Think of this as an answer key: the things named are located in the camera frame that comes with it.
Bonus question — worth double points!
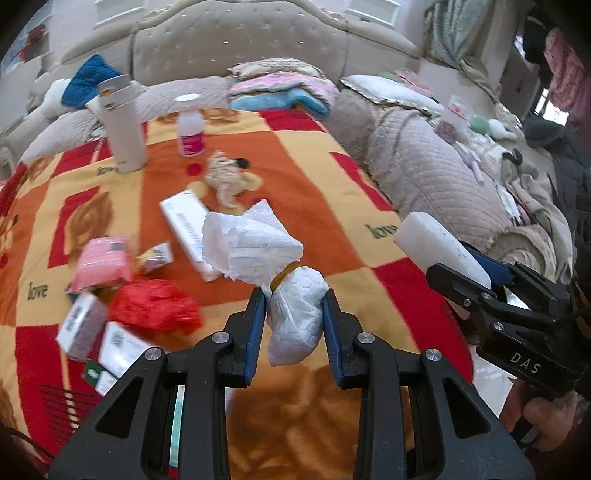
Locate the pink packet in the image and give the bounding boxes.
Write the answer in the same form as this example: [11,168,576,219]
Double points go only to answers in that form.
[69,235,134,294]

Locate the white thermos bottle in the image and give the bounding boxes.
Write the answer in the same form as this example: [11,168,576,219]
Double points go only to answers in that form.
[98,74,149,174]

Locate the crumpled beige paper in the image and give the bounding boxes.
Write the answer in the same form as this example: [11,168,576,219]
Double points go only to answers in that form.
[204,151,250,213]

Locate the blue quilted cloth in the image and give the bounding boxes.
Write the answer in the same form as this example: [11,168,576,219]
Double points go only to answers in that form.
[62,54,132,110]

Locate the beige tufted headboard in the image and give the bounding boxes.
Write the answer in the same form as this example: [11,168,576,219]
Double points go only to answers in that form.
[28,0,421,93]

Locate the white box green edge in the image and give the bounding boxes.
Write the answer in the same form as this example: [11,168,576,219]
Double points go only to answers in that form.
[168,385,188,480]

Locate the white paper towel bundle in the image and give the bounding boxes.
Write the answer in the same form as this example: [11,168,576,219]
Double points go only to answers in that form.
[202,198,329,367]

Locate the small yellow-white sachet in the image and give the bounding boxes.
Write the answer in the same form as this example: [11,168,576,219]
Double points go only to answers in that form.
[136,242,174,275]

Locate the green plush toy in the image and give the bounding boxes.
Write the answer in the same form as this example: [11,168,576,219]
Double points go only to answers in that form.
[468,115,520,141]

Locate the long white box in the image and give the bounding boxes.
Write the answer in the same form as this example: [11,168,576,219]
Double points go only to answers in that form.
[159,189,225,282]

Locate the red orange printed blanket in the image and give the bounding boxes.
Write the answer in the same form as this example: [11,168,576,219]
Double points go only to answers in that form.
[0,107,476,480]

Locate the green white packet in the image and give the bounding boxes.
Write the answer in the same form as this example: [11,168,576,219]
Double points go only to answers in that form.
[83,361,118,398]

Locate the clear plastic bag red print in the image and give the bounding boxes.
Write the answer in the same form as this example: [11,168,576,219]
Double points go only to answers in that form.
[436,95,474,144]

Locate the grey quilted bedspread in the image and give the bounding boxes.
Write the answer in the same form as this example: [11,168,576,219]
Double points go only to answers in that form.
[332,88,573,278]

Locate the pink folded blanket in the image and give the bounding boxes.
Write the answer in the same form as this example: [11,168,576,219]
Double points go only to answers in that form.
[228,74,340,116]

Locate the pink patterned cloth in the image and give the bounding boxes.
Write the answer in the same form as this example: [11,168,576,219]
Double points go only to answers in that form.
[397,69,439,97]

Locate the white grey box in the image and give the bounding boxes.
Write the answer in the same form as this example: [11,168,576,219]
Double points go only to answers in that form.
[55,292,108,361]

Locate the person's right hand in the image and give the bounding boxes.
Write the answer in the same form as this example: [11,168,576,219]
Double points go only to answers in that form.
[500,383,580,453]

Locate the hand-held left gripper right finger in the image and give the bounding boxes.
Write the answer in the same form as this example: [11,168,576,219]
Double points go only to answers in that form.
[321,288,536,480]

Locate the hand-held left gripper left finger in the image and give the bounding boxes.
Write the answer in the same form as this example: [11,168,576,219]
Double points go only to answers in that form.
[48,287,269,480]

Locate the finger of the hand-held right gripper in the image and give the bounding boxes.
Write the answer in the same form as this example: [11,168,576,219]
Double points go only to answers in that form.
[426,262,513,333]
[459,241,571,298]

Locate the pink hanging garment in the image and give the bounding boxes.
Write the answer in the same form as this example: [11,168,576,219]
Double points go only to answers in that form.
[545,28,591,116]

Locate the floral folded quilt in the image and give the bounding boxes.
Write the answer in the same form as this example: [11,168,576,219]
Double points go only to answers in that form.
[227,58,324,80]

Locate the white pill bottle pink label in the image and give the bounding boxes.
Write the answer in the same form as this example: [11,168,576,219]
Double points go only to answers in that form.
[175,93,208,158]

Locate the pale green floral cloth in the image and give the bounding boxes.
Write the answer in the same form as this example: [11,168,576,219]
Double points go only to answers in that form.
[425,0,502,88]

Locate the pink white stick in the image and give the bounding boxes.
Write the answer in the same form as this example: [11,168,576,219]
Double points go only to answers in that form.
[462,148,486,186]

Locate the light blue folded blanket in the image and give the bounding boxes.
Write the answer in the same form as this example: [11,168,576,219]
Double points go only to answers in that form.
[231,88,331,118]

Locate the white plush pillow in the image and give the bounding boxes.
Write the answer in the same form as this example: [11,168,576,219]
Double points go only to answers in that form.
[37,78,100,116]

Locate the dark clothes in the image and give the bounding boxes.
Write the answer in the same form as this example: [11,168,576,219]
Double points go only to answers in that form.
[526,115,591,208]

